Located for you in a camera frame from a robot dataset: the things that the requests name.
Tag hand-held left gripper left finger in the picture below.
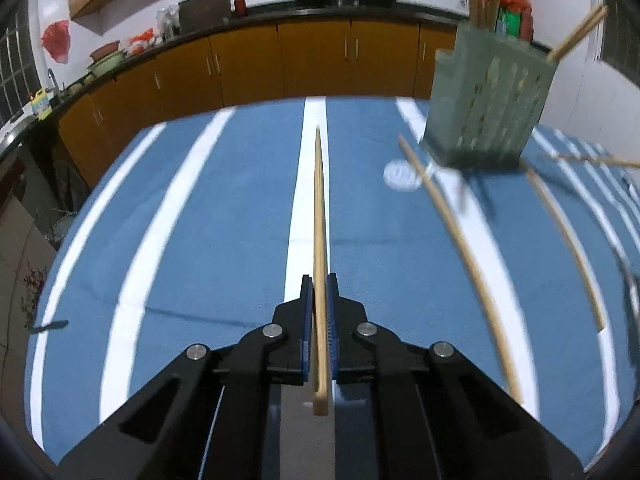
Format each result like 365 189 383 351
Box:
57 274 315 480

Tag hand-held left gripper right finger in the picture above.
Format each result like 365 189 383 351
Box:
325 272 586 480

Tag green perforated utensil holder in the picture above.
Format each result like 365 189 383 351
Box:
419 22 557 171

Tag blue white striped tablecloth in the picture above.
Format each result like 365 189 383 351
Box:
25 95 640 471

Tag wooden lower kitchen cabinets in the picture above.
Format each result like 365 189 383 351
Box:
57 17 461 186

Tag green basin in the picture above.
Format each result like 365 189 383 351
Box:
87 52 126 77

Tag black kitchen countertop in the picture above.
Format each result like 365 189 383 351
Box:
0 0 466 146

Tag red white plastic bag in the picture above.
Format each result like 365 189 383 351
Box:
127 30 156 53

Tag red basin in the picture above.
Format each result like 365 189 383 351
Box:
90 40 122 61

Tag clear plastic bag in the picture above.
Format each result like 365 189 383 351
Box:
156 5 180 41

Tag dark cutting board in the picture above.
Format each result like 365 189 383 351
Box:
178 0 232 31

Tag black gas stove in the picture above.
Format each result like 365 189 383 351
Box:
295 0 401 9

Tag red hanging plastic bag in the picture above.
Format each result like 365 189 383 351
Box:
41 20 71 65

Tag barred window with grey frame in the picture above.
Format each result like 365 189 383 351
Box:
0 10 38 126

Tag barred window with white frame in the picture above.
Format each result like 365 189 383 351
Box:
595 0 640 76

